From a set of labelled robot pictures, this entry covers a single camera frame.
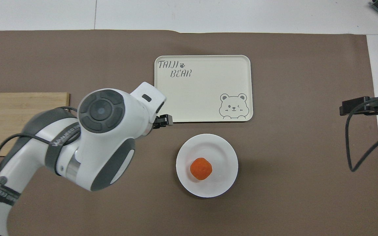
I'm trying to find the wooden board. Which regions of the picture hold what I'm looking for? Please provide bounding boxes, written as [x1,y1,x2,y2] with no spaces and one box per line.
[0,92,70,157]

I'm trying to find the cream tray with bear print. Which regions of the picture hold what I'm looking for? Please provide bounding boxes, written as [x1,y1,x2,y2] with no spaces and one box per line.
[154,55,253,123]

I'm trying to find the white round plate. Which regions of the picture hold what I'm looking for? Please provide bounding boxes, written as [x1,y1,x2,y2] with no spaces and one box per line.
[176,133,239,198]

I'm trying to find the orange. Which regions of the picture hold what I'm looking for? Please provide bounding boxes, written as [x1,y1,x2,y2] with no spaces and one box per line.
[190,157,213,180]

